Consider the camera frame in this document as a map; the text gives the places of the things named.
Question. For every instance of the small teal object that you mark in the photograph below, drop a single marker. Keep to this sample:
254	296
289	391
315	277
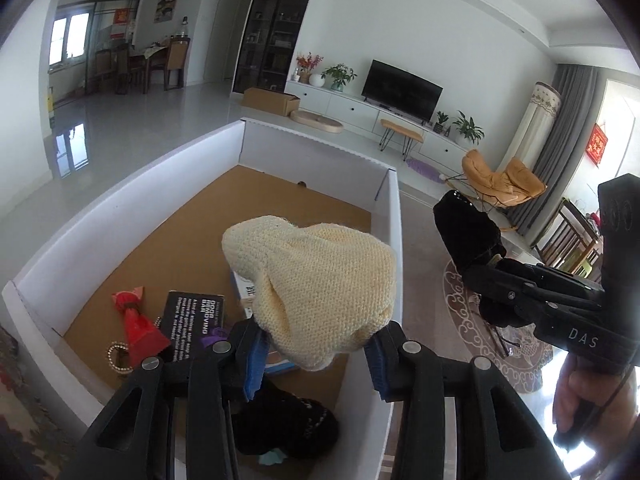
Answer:
272	456

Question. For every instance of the oval wooden tray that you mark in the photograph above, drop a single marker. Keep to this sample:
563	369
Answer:
317	121

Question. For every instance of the grey curtain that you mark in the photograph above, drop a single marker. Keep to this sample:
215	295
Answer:
565	125

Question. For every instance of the black knitted cloth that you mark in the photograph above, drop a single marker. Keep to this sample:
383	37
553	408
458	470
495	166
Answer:
295	420

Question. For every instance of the red cloth ornament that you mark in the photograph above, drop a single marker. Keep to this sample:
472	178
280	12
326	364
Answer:
137	330

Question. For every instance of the blue and white carton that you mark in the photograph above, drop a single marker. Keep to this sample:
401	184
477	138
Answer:
245	292

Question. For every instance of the water dispenser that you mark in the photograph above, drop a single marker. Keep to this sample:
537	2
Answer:
185	27

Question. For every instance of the red poster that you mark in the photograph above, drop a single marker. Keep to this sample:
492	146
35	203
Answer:
121	22

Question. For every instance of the brown wooden chair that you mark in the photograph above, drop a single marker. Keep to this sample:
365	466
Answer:
565	240

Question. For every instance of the leafy potted plant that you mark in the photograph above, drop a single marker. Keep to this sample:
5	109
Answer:
467	129

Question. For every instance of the white door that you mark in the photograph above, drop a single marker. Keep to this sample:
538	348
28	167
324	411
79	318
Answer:
222	35

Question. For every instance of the round patterned rug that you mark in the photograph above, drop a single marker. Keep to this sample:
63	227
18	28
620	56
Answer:
465	320

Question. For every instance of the brown cardboard box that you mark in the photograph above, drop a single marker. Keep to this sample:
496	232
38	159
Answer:
265	100

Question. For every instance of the black printed box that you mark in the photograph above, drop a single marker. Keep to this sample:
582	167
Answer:
192	320

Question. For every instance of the black glass display cabinet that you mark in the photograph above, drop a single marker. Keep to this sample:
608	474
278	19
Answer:
270	35

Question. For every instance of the green potted plant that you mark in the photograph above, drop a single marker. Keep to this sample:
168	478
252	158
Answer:
340	75

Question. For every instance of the balcony window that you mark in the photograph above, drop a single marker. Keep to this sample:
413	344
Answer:
70	37

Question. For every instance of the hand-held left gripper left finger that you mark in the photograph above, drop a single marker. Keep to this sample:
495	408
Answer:
255	367

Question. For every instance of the person's right forearm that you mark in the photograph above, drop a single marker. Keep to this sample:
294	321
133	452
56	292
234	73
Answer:
617	417

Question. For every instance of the cream knitted hat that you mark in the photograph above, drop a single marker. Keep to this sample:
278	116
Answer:
320	280

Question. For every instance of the black television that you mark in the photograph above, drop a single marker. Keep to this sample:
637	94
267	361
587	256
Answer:
402	87

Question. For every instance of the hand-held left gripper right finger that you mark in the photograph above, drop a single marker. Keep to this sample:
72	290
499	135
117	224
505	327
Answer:
376	367

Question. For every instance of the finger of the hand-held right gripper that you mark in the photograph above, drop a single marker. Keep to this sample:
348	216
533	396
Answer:
550	277
515	310

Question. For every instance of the dark wooden dining chair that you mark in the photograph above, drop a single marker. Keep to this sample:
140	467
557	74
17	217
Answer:
122	67
103	67

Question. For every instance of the tan padded dining chair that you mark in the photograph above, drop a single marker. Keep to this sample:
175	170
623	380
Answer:
177	60

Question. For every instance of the white television cabinet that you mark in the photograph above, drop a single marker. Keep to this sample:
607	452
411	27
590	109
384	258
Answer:
345	105

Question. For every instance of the red flowers in vase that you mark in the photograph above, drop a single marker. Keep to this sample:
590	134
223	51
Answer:
306	67

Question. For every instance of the orange lounge chair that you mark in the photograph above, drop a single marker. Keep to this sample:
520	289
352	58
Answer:
487	180

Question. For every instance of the wooden dining table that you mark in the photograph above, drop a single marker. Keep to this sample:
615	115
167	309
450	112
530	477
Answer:
150	55

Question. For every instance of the covered standing air conditioner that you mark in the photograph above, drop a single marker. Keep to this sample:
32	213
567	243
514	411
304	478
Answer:
530	125

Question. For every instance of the red wall decoration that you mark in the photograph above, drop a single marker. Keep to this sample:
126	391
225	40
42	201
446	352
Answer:
596	144

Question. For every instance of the yellow floor sign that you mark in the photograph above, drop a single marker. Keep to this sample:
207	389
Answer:
49	99

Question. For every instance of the person's right hand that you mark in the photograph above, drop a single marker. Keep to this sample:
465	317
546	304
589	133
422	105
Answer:
572	392

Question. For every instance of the framed wall painting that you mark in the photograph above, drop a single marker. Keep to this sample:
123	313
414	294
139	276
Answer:
166	4

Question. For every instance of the round white vase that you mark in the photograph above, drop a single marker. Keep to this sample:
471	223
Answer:
317	80

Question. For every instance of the floral patterned cloth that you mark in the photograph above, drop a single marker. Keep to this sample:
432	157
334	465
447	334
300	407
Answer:
25	410

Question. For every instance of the small potted plant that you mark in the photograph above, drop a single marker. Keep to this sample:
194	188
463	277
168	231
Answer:
440	121

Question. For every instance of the wooden stool with metal legs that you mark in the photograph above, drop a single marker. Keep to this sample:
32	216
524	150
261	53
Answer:
400	127

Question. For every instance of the large white cardboard box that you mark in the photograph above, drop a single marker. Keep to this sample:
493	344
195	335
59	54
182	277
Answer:
125	195

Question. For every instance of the purple mop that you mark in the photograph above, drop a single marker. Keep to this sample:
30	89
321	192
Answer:
425	167

